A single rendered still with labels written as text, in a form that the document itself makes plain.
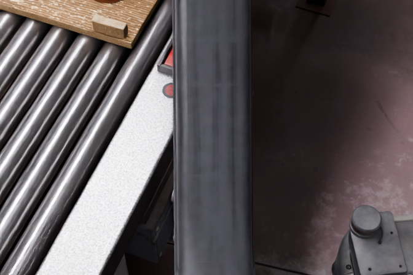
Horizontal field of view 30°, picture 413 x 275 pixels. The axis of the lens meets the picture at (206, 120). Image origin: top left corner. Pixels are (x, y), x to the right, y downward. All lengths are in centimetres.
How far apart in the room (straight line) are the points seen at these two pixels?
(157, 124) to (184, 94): 67
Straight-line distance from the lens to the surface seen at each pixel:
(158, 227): 121
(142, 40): 130
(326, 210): 218
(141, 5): 133
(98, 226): 111
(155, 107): 121
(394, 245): 184
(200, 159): 53
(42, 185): 117
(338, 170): 225
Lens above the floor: 189
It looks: 55 degrees down
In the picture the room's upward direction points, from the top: 1 degrees counter-clockwise
